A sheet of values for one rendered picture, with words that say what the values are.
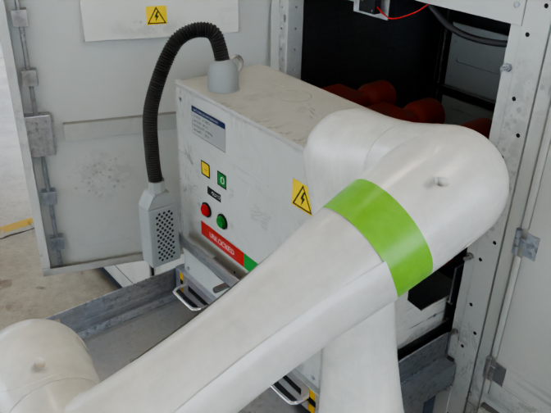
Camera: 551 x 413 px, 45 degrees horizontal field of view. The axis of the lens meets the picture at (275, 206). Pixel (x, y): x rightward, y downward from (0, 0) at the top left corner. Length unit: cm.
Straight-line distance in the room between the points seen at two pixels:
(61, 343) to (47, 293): 253
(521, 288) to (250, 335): 80
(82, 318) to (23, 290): 169
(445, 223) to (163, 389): 29
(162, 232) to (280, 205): 35
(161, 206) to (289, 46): 51
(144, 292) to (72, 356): 97
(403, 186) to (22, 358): 38
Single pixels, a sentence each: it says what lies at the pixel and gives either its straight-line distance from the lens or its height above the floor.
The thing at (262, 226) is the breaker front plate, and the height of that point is 119.
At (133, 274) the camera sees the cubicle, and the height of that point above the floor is 21.
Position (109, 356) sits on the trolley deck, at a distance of 150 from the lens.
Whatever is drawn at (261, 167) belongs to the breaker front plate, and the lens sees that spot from 119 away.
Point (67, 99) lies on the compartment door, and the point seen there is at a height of 129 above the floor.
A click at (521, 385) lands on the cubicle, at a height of 92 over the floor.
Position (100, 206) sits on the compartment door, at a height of 101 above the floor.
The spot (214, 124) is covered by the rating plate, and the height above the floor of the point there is 135.
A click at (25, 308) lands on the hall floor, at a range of 313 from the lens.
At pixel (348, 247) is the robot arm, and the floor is 152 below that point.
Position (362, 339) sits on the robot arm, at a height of 128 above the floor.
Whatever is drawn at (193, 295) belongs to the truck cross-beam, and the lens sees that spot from 158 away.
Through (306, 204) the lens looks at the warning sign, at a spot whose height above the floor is 130.
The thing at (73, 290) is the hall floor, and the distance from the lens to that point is 318.
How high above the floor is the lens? 183
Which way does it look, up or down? 29 degrees down
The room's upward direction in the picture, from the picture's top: 1 degrees clockwise
